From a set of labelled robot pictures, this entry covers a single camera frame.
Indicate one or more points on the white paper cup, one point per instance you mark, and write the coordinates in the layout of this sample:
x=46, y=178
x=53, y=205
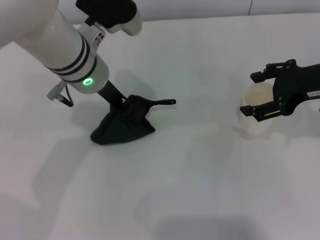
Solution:
x=252, y=125

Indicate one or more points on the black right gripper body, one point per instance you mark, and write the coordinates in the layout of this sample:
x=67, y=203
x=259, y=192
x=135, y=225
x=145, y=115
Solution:
x=295, y=85

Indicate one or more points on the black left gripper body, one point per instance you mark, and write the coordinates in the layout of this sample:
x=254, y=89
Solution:
x=112, y=96

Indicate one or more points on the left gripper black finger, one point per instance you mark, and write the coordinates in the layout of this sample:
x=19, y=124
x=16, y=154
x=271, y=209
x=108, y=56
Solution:
x=128, y=110

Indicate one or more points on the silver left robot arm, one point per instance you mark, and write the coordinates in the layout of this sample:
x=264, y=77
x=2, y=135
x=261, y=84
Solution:
x=62, y=45

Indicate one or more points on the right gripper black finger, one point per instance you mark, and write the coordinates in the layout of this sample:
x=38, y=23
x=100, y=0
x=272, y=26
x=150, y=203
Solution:
x=272, y=71
x=266, y=112

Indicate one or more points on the dark blue rag with loop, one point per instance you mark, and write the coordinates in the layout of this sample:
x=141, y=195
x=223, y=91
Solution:
x=120, y=130

